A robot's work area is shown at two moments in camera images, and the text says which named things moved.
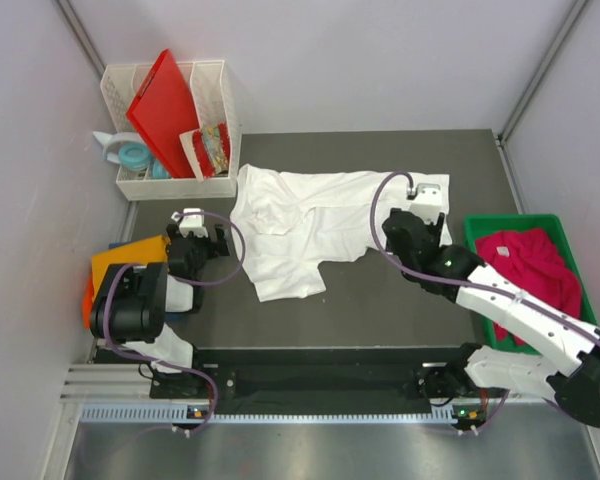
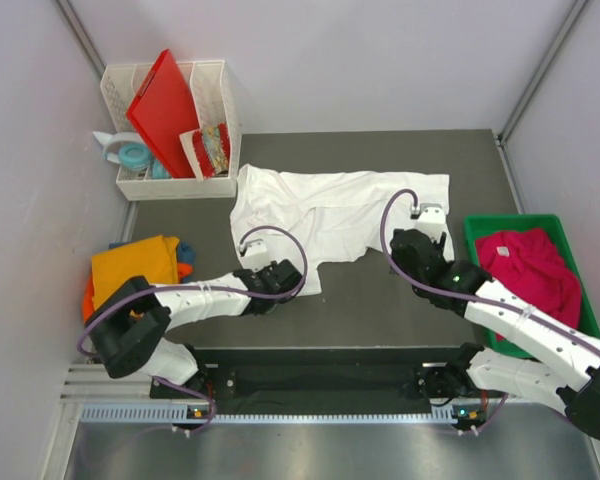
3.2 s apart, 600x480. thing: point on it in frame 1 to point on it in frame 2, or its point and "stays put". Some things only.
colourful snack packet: [212, 145] stays put
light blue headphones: [131, 151] stays put
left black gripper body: [204, 249] to [269, 268]
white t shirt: [285, 223] stays put
